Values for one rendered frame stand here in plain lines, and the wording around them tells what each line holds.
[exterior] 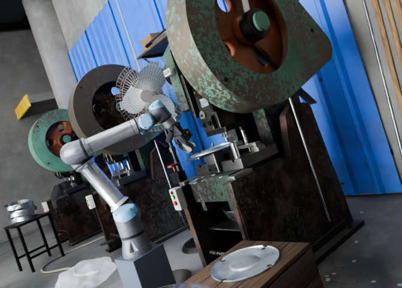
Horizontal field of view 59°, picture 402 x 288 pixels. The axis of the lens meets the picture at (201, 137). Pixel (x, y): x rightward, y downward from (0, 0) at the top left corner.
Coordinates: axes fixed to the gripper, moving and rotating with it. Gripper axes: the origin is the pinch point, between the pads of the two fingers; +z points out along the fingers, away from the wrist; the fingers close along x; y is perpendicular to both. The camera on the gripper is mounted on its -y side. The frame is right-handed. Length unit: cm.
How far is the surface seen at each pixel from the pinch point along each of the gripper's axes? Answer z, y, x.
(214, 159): 11.7, 5.0, 5.7
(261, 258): 31, 56, -42
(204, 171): 19.3, -11.8, 6.2
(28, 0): -249, -491, 249
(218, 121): -2.3, 7.8, 22.6
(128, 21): -98, -243, 211
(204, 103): -13.7, 1.6, 28.0
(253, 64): -20, 41, 37
